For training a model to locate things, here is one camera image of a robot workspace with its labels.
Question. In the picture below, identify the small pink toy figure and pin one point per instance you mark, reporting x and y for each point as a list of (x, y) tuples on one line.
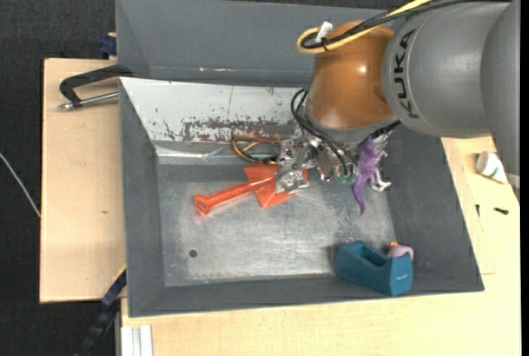
[(400, 250)]

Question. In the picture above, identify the teal tape dispenser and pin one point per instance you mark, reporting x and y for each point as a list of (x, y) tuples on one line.
[(372, 271)]

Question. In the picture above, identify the grey metal bin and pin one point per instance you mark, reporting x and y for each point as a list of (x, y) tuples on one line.
[(256, 230)]

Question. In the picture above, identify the white paper cup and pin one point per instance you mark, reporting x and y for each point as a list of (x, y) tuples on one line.
[(489, 167)]

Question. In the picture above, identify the brown-rimmed sunglasses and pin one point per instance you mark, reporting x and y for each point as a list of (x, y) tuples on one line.
[(248, 148)]

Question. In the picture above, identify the purple toy dinosaur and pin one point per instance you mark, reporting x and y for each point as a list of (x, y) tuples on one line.
[(366, 164)]

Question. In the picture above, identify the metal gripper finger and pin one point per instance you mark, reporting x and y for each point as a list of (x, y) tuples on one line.
[(288, 151), (292, 181)]

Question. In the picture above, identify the orange toy shovel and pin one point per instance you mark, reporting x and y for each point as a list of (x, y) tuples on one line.
[(231, 194)]

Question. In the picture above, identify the small black screw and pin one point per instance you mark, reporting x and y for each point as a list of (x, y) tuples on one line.
[(502, 211)]

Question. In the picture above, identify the pale wood board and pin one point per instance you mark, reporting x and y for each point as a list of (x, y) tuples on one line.
[(78, 189)]

